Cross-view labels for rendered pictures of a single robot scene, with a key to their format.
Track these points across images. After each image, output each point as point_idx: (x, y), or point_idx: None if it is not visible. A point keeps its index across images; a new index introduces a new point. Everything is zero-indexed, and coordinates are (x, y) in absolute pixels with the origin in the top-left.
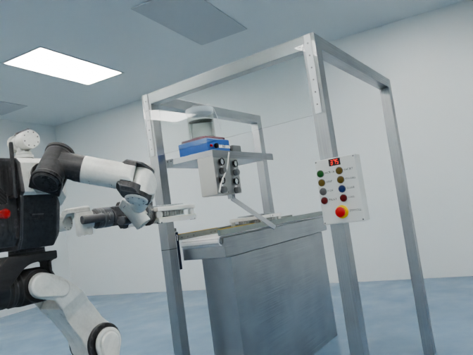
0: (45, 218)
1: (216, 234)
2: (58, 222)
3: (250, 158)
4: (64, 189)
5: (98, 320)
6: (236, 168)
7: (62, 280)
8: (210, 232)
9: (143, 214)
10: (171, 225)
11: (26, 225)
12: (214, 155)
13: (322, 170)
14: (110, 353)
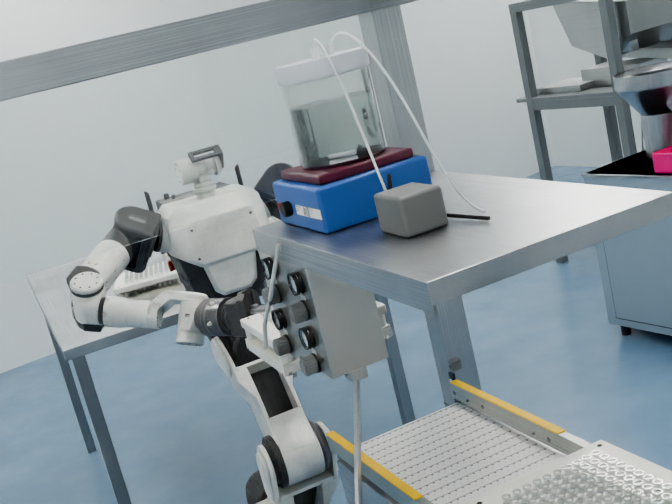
0: (187, 282)
1: (479, 449)
2: (201, 288)
3: (340, 277)
4: (183, 252)
5: (268, 430)
6: (307, 299)
7: (222, 358)
8: (531, 432)
9: (177, 330)
10: (440, 351)
11: (183, 282)
12: (258, 245)
13: None
14: (263, 478)
